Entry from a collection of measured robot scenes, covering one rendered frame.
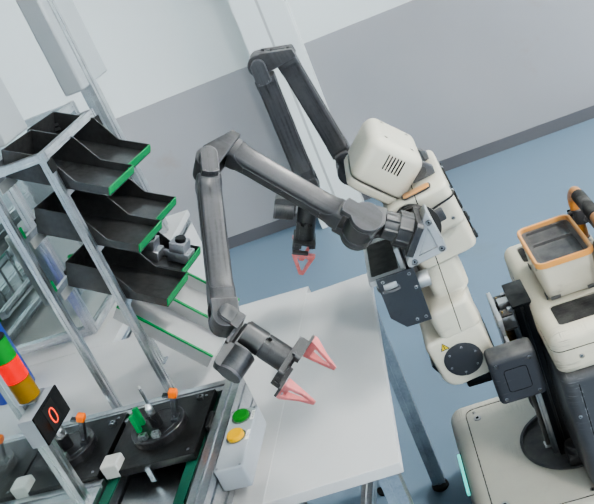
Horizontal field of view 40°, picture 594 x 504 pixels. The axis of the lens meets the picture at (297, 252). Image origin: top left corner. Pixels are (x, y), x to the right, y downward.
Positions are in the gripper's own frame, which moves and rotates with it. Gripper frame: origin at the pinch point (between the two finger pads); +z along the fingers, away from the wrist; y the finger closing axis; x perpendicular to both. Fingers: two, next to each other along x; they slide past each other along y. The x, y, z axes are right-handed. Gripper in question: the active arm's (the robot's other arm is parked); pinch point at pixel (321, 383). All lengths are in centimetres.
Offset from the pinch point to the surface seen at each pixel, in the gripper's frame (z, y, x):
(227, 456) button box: -8.2, -15.2, 23.1
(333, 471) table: 12.9, -7.3, 16.3
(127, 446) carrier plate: -30, -18, 45
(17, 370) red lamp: -54, -28, 15
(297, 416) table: 0.9, 7.7, 33.0
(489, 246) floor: 46, 215, 156
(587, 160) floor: 72, 304, 146
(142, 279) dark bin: -52, 19, 38
